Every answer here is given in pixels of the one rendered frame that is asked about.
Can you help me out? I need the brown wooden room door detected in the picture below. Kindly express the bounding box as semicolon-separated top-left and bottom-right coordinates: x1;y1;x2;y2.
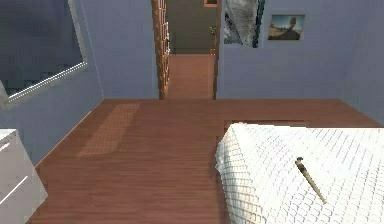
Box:
151;0;171;101

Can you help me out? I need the green house plant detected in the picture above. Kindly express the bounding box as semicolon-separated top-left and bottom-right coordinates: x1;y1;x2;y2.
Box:
208;25;218;56

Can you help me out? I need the white quilted bed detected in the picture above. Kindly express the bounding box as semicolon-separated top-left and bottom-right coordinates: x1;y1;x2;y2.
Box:
214;122;384;224

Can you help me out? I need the small framed landscape picture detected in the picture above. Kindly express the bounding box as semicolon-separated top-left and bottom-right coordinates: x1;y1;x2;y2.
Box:
267;14;306;42

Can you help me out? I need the thin olive brown stick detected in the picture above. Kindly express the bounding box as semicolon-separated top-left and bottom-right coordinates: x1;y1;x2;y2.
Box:
294;156;328;205

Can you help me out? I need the white framed window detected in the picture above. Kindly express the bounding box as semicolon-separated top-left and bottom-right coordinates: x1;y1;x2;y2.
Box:
0;0;90;105

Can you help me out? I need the white chest of drawers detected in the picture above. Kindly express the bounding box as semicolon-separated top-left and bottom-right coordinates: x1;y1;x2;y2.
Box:
0;128;49;224

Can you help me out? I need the grey white wall picture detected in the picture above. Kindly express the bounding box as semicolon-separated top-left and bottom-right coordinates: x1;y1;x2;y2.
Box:
223;0;266;49

